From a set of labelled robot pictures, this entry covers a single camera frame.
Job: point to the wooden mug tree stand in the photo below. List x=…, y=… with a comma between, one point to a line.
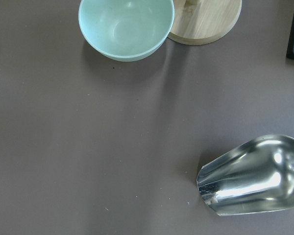
x=200, y=22

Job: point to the green bowl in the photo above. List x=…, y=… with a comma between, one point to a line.
x=125, y=30

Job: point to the metal scoop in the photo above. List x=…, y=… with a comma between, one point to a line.
x=255, y=177

